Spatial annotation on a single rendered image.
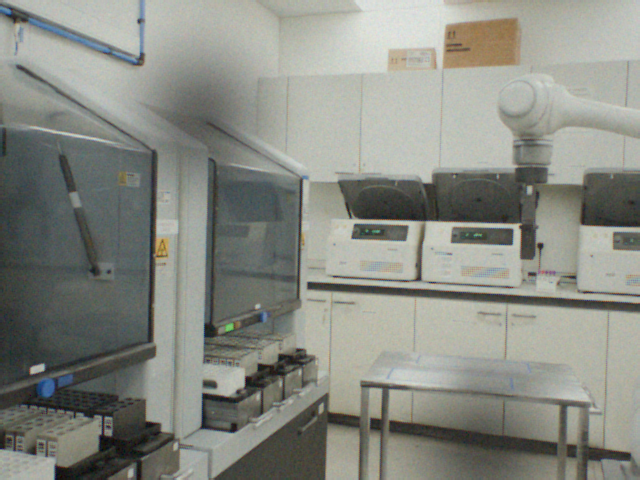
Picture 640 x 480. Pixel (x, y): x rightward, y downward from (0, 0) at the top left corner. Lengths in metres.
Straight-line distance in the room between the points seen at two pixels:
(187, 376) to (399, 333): 2.47
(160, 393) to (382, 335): 2.58
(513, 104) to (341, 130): 3.00
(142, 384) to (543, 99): 1.02
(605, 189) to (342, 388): 1.91
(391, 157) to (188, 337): 2.83
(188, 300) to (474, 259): 2.49
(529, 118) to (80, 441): 1.06
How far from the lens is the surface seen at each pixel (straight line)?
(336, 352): 4.10
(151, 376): 1.51
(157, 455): 1.41
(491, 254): 3.86
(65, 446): 1.30
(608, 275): 3.85
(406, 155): 4.23
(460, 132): 4.19
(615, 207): 4.25
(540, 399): 1.88
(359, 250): 3.99
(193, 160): 1.60
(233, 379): 1.74
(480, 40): 4.33
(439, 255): 3.89
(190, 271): 1.60
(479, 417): 3.99
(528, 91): 1.42
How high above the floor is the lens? 1.27
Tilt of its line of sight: 2 degrees down
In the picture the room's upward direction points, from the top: 2 degrees clockwise
